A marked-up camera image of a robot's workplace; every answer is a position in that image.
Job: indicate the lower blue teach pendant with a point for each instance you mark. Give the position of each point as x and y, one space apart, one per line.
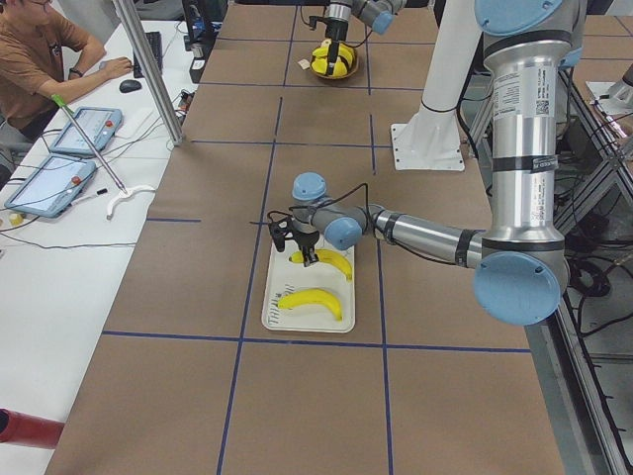
50 189

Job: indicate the blue teach pendant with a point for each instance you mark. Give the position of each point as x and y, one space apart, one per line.
50 189
99 124

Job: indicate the white rectangular plastic tray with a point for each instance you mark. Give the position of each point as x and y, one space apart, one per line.
285 277

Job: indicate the black marker pen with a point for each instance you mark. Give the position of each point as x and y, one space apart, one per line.
90 196

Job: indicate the red cylinder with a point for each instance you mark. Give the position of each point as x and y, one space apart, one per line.
31 431

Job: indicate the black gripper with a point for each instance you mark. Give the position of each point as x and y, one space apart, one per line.
307 237
337 31

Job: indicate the white curved plastic hook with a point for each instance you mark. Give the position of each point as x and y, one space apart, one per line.
124 195

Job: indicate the black computer mouse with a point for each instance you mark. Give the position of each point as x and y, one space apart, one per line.
129 86

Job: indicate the yellow banana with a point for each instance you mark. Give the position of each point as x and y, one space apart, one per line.
313 296
319 58
326 256

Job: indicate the person in brown shirt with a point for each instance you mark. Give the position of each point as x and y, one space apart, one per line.
44 54

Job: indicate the brown wicker basket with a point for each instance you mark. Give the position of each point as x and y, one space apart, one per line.
335 75

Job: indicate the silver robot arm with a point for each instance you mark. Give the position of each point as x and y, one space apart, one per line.
377 15
520 269

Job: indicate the upper blue teach pendant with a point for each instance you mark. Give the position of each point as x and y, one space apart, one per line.
99 124

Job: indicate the aluminium frame post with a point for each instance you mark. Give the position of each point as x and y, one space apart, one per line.
127 13

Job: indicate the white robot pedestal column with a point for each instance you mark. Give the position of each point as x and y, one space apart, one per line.
430 140

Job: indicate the metal rod green handle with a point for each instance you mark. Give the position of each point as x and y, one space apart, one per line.
57 99

